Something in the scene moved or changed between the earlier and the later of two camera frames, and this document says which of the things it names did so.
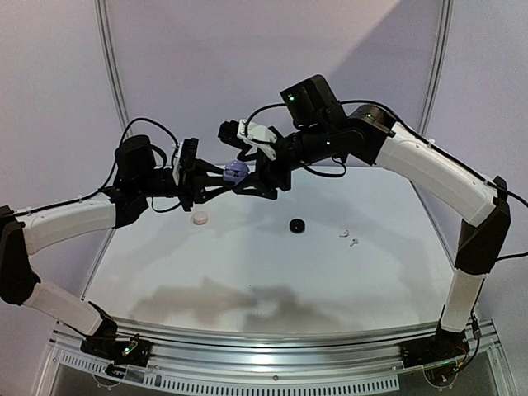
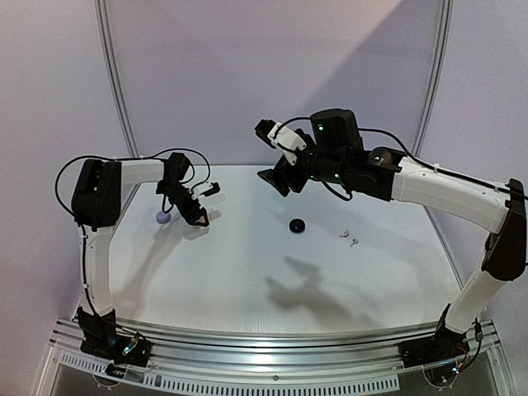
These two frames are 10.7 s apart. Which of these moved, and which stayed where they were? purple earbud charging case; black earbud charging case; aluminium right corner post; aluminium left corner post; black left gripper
Moved: black left gripper; purple earbud charging case
Stayed: black earbud charging case; aluminium right corner post; aluminium left corner post
